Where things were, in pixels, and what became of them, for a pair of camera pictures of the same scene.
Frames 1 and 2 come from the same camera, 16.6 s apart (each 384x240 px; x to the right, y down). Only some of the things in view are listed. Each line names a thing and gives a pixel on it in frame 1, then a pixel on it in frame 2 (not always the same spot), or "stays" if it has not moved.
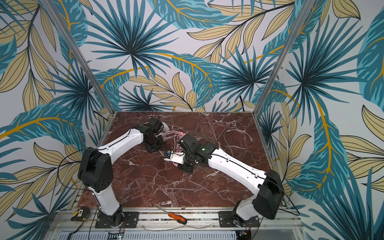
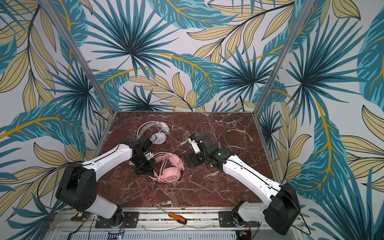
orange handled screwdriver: (179, 218) stays
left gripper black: (157, 142) → (144, 167)
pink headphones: (170, 135) → (168, 167)
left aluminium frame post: (79, 53) stays
